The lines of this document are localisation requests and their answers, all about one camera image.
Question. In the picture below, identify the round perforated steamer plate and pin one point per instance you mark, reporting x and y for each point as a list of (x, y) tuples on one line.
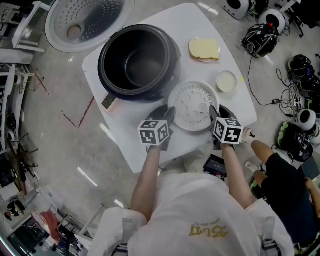
[(192, 105)]

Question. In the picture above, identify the dark pot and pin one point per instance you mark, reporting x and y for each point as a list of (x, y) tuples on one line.
[(140, 65)]

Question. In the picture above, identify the person's white shirt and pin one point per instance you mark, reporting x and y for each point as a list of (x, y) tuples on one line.
[(190, 215)]

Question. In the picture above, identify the red cloth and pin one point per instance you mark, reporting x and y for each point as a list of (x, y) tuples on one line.
[(51, 225)]

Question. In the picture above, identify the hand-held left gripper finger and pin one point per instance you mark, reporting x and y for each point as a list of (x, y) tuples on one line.
[(172, 115), (157, 113)]

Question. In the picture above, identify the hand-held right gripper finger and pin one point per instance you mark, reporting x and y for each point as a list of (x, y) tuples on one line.
[(214, 115), (227, 113)]

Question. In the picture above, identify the person's left forearm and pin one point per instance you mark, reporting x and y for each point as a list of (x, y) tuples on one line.
[(146, 182)]

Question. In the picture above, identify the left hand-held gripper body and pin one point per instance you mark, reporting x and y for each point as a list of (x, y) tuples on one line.
[(152, 132)]

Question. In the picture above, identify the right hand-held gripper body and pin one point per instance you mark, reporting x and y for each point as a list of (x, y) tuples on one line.
[(228, 131)]

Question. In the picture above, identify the navy rice cooker white lid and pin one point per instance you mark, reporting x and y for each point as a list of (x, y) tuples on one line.
[(87, 15)]

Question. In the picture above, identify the black helmet with red knob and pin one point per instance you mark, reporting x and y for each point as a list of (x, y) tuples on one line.
[(260, 41)]

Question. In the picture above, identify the person's right forearm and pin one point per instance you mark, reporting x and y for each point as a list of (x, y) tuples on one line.
[(236, 177)]

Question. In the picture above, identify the small white bowl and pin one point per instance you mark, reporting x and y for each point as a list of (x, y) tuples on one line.
[(226, 81)]

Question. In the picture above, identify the black power adapter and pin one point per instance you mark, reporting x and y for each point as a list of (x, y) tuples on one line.
[(276, 101)]

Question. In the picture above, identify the white helmet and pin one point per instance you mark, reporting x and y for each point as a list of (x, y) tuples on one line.
[(236, 8), (272, 21), (307, 119)]

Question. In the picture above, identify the black and green helmet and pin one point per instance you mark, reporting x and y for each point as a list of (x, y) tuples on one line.
[(292, 140)]

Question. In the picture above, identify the yellow sponge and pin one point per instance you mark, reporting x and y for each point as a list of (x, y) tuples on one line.
[(203, 48)]

